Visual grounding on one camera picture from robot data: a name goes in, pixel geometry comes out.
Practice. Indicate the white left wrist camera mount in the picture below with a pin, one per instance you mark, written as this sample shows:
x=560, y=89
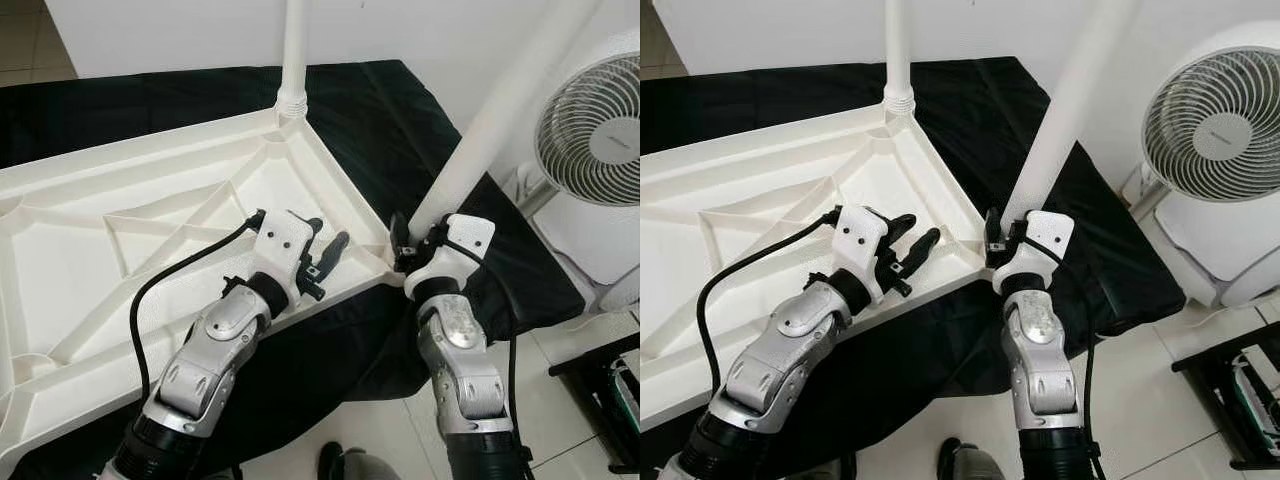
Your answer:
x=858, y=240
x=280, y=245

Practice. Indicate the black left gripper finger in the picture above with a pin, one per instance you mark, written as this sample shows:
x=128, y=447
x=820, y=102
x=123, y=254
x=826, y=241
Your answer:
x=333, y=252
x=901, y=226
x=922, y=251
x=312, y=226

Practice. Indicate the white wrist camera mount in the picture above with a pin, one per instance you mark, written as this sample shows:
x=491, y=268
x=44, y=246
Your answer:
x=1050, y=240
x=470, y=245
x=858, y=240
x=280, y=245

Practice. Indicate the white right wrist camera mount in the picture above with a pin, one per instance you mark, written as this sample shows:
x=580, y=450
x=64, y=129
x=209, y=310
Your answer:
x=470, y=245
x=1050, y=240

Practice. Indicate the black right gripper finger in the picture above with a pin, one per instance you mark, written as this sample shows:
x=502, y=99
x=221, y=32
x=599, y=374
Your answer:
x=399, y=242
x=993, y=238
x=1021, y=228
x=439, y=234

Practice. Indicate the white domed appliance grey band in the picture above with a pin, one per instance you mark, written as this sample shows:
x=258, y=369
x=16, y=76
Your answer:
x=600, y=250
x=1225, y=250

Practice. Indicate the grey robot right foot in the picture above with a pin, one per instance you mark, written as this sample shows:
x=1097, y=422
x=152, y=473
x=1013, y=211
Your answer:
x=975, y=465
x=360, y=468

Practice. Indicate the white plastic table leg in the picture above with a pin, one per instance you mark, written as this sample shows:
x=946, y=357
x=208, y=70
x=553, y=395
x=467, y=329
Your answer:
x=898, y=50
x=295, y=50
x=1060, y=120
x=490, y=120

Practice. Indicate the white plastic ribbed tabletop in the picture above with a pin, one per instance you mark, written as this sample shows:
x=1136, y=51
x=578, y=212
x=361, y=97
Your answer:
x=720, y=220
x=100, y=220

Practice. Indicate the white pedestal fan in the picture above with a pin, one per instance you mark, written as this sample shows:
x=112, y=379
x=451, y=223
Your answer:
x=600, y=140
x=1215, y=130

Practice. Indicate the black floor stand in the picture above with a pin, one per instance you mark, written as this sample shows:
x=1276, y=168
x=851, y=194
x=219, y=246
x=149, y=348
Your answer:
x=1200, y=365
x=580, y=375

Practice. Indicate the white green boxy device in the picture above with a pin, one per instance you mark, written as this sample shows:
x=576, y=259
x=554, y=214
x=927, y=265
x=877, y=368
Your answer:
x=1255, y=395
x=625, y=395

